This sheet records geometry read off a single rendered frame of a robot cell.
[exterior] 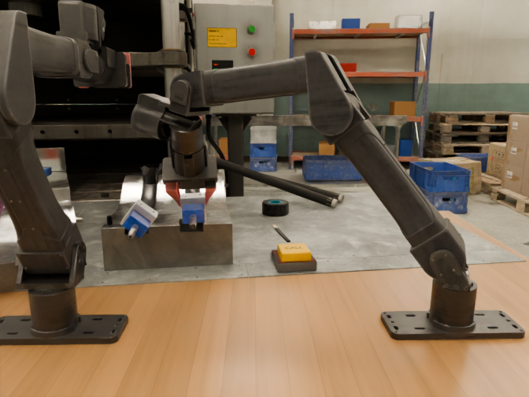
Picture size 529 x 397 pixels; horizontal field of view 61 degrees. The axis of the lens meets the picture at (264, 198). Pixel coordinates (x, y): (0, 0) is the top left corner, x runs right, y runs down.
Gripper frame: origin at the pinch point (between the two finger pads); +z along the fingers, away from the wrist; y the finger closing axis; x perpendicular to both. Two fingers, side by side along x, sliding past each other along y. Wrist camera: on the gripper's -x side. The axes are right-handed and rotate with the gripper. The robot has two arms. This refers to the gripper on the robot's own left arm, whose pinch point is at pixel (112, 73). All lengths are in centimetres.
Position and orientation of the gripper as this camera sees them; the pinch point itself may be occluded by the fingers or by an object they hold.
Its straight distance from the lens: 104.8
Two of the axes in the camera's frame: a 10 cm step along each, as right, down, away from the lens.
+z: -0.3, -1.9, 9.8
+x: 0.0, 9.8, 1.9
